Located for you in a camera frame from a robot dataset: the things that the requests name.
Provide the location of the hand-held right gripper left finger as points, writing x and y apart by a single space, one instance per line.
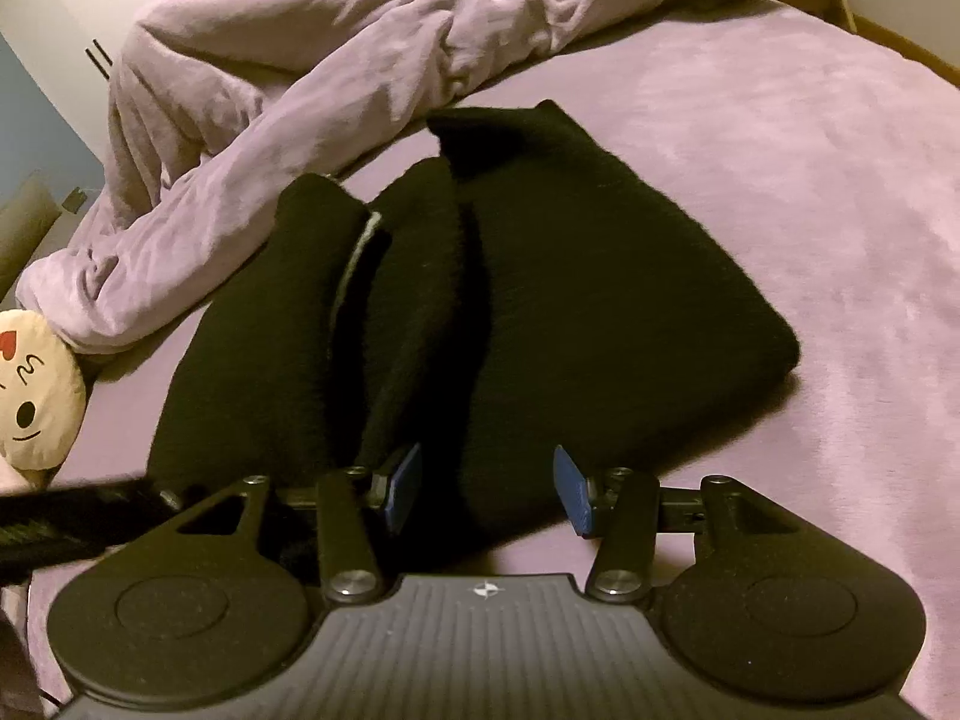
402 489

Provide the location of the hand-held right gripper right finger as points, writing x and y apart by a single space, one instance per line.
573 489

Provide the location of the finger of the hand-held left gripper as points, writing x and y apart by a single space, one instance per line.
75 517

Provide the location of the black sweater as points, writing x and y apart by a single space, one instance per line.
600 277

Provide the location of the cream emoji face pillow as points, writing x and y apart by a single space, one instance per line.
34 390

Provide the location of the purple fleece blanket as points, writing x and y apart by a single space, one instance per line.
300 90

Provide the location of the white wardrobe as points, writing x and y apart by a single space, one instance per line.
75 0

